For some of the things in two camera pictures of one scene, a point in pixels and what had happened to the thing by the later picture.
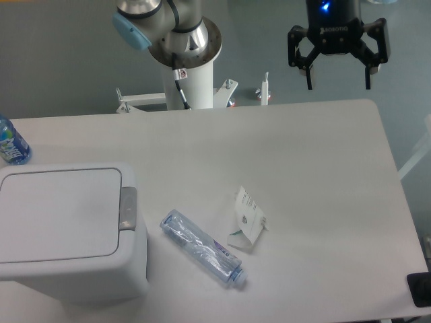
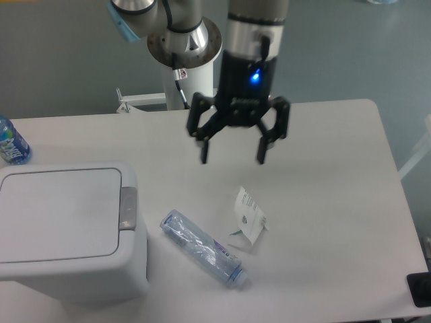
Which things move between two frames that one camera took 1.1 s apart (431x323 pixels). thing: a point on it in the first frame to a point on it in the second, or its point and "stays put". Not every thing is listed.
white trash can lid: (60, 214) stays put
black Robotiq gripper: (335, 26) to (244, 87)
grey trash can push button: (128, 204) stays put
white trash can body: (60, 232) stays put
